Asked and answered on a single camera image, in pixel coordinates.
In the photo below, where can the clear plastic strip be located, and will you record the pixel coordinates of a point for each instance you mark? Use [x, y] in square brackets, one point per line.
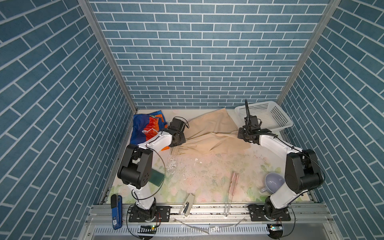
[210, 228]

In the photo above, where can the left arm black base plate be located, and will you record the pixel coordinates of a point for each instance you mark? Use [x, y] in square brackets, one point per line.
[150, 213]

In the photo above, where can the dark green rectangular block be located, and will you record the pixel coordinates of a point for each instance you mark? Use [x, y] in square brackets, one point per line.
[156, 178]

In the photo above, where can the beige shorts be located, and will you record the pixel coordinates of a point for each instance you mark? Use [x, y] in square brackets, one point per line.
[212, 133]

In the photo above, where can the rainbow striped shorts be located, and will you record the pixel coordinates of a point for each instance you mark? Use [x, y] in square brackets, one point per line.
[146, 126]

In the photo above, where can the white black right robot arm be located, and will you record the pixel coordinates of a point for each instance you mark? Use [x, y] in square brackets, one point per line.
[302, 170]

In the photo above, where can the blue handheld tool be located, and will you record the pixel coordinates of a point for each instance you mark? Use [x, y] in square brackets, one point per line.
[117, 211]

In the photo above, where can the lavender bowl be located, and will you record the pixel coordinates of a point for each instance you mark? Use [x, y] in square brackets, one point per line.
[273, 182]

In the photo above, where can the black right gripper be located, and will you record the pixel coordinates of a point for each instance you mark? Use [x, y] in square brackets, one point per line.
[240, 134]

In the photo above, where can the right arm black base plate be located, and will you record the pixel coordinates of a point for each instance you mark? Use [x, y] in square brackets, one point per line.
[259, 213]

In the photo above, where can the aluminium front rail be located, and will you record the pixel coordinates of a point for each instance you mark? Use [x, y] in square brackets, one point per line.
[300, 213]

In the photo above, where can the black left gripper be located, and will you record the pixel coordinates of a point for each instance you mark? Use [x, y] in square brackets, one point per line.
[182, 139]

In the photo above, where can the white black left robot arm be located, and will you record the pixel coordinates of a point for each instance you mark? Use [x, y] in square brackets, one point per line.
[136, 165]

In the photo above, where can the white plastic laundry basket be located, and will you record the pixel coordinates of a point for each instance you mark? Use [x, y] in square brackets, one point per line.
[273, 117]

